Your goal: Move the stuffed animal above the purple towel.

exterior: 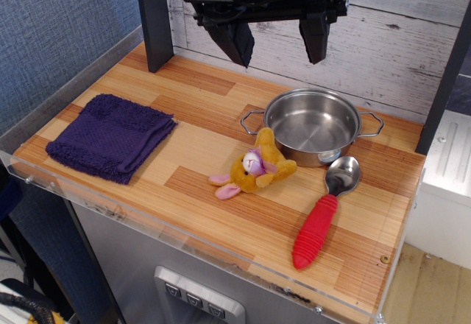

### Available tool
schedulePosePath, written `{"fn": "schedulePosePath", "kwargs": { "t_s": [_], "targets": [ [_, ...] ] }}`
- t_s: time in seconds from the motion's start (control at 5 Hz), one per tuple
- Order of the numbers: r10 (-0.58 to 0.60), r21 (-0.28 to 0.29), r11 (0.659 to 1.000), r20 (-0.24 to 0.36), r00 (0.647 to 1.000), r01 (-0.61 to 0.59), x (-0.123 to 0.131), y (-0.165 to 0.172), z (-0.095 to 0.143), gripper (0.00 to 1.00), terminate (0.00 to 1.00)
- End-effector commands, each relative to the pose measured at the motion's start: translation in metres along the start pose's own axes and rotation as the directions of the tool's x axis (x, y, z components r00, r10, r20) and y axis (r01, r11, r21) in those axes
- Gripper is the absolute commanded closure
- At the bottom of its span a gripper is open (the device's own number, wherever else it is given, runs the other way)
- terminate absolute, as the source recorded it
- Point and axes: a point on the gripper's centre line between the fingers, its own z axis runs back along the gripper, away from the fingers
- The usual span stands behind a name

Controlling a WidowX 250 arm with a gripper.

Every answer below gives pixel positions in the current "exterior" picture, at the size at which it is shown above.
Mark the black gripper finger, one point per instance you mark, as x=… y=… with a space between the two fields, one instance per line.
x=235 y=40
x=314 y=31

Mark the yellow stuffed bunny toy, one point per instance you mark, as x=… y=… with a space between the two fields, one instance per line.
x=260 y=166

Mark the purple folded towel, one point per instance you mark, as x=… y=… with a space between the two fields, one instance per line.
x=111 y=138

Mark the stainless steel pot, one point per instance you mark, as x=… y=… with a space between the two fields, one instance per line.
x=313 y=127

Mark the white appliance at right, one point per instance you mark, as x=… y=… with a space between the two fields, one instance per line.
x=439 y=222

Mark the clear acrylic edge guard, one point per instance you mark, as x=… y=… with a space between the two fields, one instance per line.
x=166 y=226

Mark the grey button control panel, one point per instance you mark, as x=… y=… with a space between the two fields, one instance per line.
x=195 y=298

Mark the dark vertical post left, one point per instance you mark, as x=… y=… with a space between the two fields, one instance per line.
x=157 y=33

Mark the dark vertical post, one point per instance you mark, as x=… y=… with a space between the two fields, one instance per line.
x=157 y=33
x=446 y=85

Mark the red handled metal spoon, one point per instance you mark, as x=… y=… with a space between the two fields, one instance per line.
x=341 y=177

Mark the dark vertical post right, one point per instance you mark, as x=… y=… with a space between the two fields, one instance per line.
x=446 y=85

